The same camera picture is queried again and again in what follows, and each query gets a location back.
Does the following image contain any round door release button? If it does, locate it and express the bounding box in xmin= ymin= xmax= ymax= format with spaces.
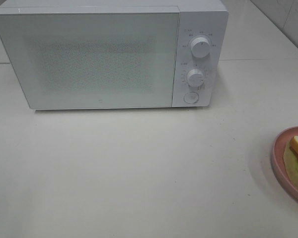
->
xmin=184 ymin=92 xmax=199 ymax=104

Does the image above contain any lower white timer knob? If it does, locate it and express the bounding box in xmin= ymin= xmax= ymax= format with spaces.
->
xmin=186 ymin=69 xmax=205 ymax=88

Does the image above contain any upper white power knob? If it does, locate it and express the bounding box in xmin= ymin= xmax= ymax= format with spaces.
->
xmin=190 ymin=35 xmax=211 ymax=58

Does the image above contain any white microwave oven body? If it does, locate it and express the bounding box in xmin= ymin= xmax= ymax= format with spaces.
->
xmin=0 ymin=0 xmax=228 ymax=109

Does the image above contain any pink round plate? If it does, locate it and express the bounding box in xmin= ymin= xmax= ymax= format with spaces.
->
xmin=271 ymin=126 xmax=298 ymax=202

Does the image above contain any white microwave door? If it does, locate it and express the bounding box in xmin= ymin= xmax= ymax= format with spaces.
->
xmin=0 ymin=13 xmax=179 ymax=110

